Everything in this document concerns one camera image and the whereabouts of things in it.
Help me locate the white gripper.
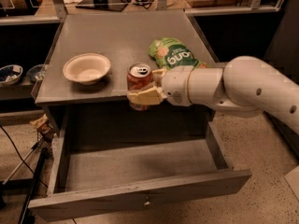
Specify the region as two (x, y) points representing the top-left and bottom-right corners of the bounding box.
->
(127, 66), (194, 106)

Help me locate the red coke can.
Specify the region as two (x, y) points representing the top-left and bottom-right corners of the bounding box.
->
(126, 63), (154, 112)

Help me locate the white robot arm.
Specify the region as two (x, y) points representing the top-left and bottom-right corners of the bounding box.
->
(127, 56), (299, 133)

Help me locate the metal drawer knob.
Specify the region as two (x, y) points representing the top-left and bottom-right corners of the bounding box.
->
(143, 196), (151, 207)

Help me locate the open grey top drawer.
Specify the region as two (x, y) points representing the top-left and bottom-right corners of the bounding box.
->
(29, 120), (251, 221)

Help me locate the green chip bag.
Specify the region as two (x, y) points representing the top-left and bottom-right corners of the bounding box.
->
(149, 37), (209, 69)

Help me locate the white paper bowl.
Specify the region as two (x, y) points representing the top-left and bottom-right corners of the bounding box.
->
(63, 53), (111, 85)

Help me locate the grey cabinet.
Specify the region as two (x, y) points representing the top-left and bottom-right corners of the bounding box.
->
(36, 10), (216, 142)

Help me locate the black monitor stand base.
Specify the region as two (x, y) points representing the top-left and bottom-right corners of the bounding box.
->
(76, 0), (127, 12)

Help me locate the brown snack bag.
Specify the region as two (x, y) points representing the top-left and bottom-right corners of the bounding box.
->
(30, 115), (54, 141)

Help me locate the grey bowl on shelf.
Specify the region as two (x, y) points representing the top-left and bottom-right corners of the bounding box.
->
(26, 64), (48, 83)

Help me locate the black metal stand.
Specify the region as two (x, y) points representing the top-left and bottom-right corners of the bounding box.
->
(0, 142), (50, 224)

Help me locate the white bowl with blue items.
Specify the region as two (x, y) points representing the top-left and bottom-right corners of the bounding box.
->
(0, 64), (23, 85)

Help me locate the black cable on floor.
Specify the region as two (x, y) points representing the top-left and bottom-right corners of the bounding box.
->
(0, 125), (49, 189)

